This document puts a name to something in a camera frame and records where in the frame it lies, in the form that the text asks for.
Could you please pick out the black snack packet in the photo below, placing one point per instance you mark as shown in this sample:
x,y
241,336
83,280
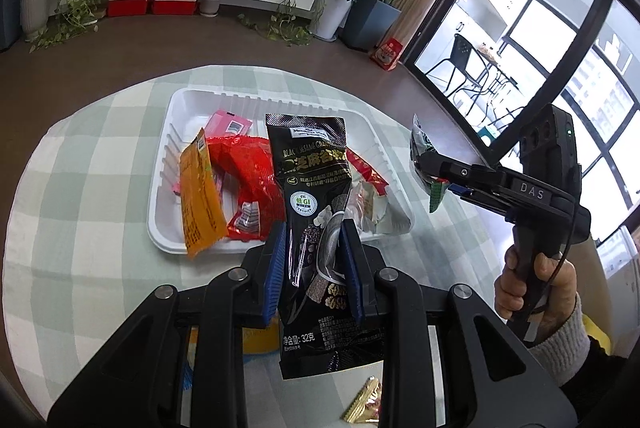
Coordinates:
x,y
312,168

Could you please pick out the black chair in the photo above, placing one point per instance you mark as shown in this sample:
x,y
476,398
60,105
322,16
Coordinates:
x,y
462,51

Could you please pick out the white plastic tray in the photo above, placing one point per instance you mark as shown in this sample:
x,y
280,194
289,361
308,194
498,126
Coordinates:
x,y
164,220

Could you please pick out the beige snack packet red label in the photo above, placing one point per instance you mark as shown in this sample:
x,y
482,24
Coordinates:
x,y
390,220

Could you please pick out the red storage box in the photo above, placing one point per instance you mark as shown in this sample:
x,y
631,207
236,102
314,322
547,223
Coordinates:
x,y
174,5
127,6

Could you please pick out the balcony table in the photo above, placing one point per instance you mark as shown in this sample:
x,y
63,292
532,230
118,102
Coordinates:
x,y
500,73

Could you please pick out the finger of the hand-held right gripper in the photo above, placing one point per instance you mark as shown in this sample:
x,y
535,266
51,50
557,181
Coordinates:
x,y
480,199
465,174

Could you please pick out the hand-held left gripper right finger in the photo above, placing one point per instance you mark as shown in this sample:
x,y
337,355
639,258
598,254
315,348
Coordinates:
x,y
351,270

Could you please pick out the black window frame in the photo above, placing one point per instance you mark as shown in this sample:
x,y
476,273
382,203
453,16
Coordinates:
x,y
565,73

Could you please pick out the person's right forearm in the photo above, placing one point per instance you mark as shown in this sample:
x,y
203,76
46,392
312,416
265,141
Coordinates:
x,y
565,353

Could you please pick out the red gift bag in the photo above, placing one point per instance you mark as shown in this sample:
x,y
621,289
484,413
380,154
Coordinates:
x,y
387,53

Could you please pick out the person's right hand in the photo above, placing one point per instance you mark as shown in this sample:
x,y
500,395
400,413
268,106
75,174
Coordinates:
x,y
562,293

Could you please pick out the pink cartoon snack packet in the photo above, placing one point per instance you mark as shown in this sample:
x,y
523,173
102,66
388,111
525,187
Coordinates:
x,y
225,123

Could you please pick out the orange snack packet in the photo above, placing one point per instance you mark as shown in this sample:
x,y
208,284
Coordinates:
x,y
200,198

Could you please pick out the green snack packet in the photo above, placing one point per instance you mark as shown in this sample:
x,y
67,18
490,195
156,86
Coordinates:
x,y
420,158

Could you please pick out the gold snack packet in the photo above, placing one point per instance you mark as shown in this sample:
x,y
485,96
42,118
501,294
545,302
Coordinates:
x,y
362,400

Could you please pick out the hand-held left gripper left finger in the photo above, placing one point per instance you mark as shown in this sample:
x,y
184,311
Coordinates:
x,y
277,268

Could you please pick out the small white flower pot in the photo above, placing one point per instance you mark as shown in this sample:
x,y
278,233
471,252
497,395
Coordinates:
x,y
210,6

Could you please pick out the yellow snack packet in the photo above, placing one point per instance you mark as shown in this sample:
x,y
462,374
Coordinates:
x,y
260,340

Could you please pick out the green checked tablecloth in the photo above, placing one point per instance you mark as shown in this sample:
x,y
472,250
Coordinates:
x,y
100,168

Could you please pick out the teal stool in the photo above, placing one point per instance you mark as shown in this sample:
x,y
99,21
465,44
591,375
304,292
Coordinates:
x,y
488,133

